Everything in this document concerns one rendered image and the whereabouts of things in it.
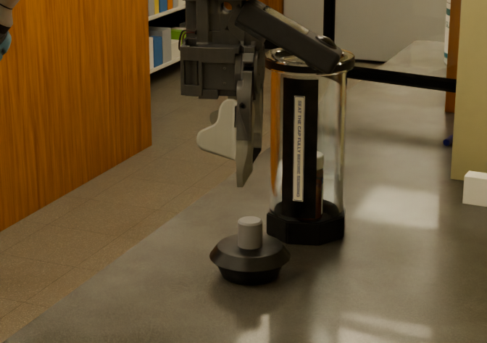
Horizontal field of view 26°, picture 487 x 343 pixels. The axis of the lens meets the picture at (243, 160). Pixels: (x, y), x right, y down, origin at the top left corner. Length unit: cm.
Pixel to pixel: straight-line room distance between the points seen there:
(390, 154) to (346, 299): 54
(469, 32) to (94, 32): 306
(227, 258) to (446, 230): 32
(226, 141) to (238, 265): 14
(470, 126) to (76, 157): 302
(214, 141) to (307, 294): 20
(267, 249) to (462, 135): 45
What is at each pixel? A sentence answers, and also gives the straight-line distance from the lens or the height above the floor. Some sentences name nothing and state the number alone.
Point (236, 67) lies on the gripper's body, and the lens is 110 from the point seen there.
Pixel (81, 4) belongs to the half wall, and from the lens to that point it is 433.
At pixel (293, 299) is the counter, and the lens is 115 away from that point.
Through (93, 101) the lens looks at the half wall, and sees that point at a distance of 446.
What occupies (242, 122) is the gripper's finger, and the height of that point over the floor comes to 113.
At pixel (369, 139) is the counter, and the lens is 173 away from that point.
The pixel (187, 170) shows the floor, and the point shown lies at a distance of 459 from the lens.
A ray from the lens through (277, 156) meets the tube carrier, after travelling 127.
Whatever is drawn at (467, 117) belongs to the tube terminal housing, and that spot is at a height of 103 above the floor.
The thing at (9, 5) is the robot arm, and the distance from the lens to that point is 158.
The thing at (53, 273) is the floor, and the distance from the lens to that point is 361.
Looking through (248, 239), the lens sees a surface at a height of 99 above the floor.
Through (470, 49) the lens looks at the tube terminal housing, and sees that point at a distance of 150.
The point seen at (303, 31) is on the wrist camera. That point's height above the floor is 122.
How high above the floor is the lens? 143
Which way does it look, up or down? 18 degrees down
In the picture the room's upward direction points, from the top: straight up
